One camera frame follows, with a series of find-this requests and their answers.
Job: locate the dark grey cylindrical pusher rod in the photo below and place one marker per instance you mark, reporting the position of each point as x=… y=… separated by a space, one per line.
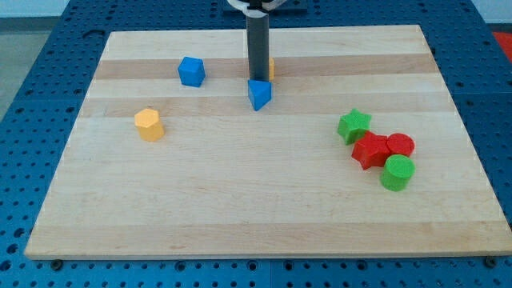
x=257 y=30

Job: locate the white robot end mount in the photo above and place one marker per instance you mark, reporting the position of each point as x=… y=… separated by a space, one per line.
x=256 y=8

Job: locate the blue triangle block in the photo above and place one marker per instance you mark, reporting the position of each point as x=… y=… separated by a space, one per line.
x=259 y=93

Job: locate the yellow heart block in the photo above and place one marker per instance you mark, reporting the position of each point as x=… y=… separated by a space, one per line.
x=271 y=69

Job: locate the blue cube block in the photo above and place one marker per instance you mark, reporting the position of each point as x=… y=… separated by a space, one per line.
x=191 y=71

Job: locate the green star block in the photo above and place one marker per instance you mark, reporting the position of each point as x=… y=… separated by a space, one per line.
x=353 y=126

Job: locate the yellow hexagon block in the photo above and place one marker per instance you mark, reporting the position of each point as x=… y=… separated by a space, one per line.
x=149 y=125

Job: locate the light wooden board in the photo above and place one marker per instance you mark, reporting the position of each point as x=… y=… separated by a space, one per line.
x=226 y=181

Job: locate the red star block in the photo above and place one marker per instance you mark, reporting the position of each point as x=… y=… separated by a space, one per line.
x=371 y=150

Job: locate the red cylinder block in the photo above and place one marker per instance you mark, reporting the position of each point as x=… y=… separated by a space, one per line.
x=402 y=144

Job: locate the green cylinder block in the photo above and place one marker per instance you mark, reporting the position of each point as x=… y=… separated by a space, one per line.
x=397 y=172

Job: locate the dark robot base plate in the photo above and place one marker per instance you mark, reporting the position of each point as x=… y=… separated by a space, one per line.
x=290 y=5

